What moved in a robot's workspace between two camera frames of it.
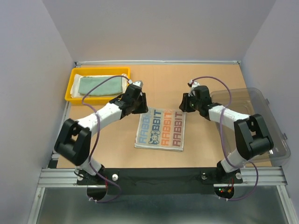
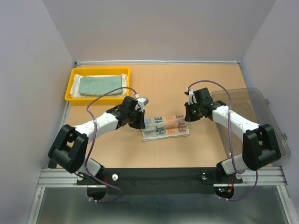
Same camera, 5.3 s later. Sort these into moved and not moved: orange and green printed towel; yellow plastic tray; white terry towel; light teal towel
Moved: orange and green printed towel
Not moved: yellow plastic tray; light teal towel; white terry towel
